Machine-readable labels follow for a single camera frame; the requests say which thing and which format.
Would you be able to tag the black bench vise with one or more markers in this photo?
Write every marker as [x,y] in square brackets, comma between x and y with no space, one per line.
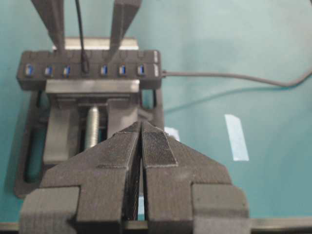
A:
[68,116]

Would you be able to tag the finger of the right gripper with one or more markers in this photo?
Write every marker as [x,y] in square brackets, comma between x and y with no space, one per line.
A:
[124,12]
[51,13]

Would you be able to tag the blue tape bottom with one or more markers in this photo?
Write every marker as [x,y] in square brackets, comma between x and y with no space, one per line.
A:
[236,138]

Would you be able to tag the black multi-port USB hub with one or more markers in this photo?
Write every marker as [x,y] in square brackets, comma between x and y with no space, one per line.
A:
[36,67]

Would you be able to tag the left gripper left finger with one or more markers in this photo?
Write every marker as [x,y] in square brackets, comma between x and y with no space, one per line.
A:
[91,193]

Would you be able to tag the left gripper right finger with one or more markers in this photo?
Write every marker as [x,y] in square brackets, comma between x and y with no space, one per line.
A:
[187,192]

